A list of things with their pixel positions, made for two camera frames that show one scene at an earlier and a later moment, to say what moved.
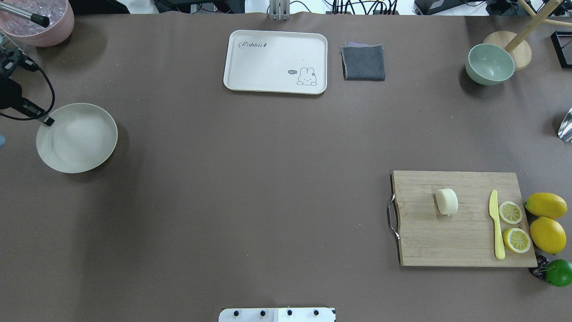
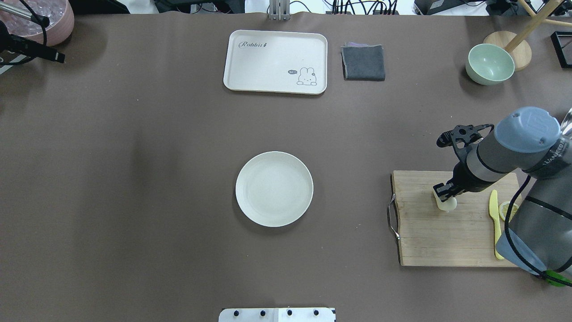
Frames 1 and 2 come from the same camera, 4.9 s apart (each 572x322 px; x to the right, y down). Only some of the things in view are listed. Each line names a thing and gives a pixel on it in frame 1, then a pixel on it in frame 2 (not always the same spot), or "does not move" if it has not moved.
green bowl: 488,64 does not move
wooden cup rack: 517,44 does not move
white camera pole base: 303,314 does not move
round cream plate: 82,138 -> 274,189
